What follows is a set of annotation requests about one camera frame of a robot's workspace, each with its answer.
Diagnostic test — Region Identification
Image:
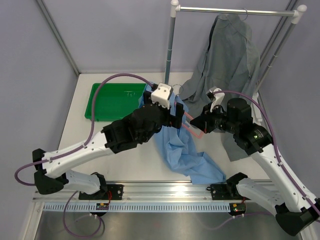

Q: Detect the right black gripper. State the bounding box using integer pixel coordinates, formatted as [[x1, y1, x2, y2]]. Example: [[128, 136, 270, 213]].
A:
[[191, 102, 239, 135]]

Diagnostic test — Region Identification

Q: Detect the pink clothes hanger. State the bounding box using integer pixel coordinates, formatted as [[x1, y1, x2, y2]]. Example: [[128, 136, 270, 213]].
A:
[[171, 83, 205, 140]]

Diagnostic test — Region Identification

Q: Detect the light blue shirt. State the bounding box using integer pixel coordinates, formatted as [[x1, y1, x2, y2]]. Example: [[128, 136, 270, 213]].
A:
[[137, 82, 227, 185]]

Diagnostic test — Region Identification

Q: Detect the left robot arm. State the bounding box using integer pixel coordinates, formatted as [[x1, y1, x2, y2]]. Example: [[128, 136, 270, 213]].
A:
[[32, 103, 185, 200]]

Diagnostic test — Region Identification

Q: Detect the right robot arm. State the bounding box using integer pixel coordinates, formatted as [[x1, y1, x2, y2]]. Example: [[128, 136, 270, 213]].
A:
[[190, 98, 320, 236]]

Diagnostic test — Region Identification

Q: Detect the green plastic tray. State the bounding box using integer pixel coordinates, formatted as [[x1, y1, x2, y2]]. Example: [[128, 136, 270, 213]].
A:
[[94, 83, 146, 122]]

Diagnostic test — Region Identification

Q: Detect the white metal clothes rack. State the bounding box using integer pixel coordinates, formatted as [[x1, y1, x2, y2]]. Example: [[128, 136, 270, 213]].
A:
[[160, 0, 308, 101]]

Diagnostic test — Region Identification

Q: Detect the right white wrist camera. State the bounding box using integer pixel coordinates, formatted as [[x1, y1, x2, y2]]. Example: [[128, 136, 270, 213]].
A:
[[206, 86, 225, 113]]

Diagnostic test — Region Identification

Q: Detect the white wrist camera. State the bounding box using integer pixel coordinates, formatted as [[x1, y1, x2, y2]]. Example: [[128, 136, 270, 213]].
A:
[[150, 83, 173, 110], [206, 86, 225, 113]]

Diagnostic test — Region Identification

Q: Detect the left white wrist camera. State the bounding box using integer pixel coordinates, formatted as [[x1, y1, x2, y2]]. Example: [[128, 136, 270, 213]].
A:
[[150, 83, 173, 110]]

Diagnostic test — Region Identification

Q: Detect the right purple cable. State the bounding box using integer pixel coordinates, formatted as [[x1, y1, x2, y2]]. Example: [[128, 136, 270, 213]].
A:
[[213, 90, 320, 216]]

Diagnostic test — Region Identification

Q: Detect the purple cable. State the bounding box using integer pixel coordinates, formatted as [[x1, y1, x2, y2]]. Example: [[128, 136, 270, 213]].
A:
[[13, 72, 157, 186], [213, 90, 320, 216]]

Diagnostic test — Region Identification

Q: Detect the aluminium mounting rail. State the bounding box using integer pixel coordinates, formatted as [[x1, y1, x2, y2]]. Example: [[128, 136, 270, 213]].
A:
[[31, 180, 278, 203]]

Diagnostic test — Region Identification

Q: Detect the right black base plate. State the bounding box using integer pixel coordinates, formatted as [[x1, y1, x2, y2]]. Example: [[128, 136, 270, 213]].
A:
[[206, 183, 248, 201]]

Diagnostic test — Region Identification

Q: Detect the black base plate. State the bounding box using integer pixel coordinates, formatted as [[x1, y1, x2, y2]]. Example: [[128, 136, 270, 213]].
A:
[[78, 184, 124, 201], [206, 183, 248, 201]]

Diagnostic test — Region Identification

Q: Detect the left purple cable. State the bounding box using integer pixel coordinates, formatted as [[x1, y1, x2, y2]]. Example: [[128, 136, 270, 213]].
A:
[[13, 72, 157, 186]]

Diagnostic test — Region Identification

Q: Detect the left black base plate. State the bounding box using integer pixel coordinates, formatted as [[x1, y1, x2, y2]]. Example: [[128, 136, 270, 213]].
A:
[[78, 184, 124, 201]]

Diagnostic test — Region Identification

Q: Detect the white slotted cable duct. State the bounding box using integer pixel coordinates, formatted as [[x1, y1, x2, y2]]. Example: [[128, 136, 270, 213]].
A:
[[42, 202, 246, 214]]

